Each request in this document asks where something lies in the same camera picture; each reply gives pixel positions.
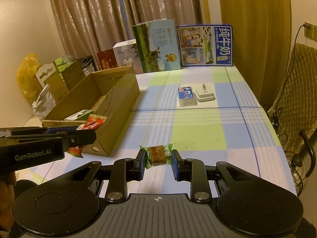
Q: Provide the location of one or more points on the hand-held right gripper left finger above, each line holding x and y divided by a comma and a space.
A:
142, 165

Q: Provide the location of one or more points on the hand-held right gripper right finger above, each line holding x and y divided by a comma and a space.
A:
174, 165

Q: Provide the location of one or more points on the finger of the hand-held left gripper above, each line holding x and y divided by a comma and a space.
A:
79, 138
59, 129

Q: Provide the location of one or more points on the green candy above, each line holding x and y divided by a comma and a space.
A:
156, 155

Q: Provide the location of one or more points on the red snack packet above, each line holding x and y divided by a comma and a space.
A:
95, 122

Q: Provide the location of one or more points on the green and white medicine box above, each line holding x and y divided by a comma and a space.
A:
78, 115

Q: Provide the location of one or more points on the cardboard box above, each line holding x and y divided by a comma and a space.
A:
116, 104

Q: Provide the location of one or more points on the person's left hand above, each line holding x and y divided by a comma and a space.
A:
6, 193

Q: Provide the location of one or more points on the white plastic bag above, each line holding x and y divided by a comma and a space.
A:
43, 103

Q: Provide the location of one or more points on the brown cardboard carton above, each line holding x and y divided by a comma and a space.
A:
68, 78

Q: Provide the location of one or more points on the yellow plastic bag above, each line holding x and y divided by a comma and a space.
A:
28, 75

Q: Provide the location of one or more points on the small green boxes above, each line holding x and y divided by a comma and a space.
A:
62, 63

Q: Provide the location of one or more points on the clear plastic box blue label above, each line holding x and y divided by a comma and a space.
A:
187, 95

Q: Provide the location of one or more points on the white charger plug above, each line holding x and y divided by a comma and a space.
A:
204, 94

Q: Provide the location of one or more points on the dark red box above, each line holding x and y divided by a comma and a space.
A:
107, 59

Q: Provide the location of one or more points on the white printed box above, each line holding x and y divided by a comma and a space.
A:
125, 53

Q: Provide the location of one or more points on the green milk carton box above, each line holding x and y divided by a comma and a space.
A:
157, 47

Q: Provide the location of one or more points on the blue milk carton box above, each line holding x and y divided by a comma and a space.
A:
205, 45

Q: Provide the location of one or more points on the beige curtain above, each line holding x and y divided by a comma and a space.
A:
116, 14

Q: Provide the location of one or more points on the chair with quilted cover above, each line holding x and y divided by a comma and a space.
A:
297, 84

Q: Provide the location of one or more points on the wall socket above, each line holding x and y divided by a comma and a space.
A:
309, 31

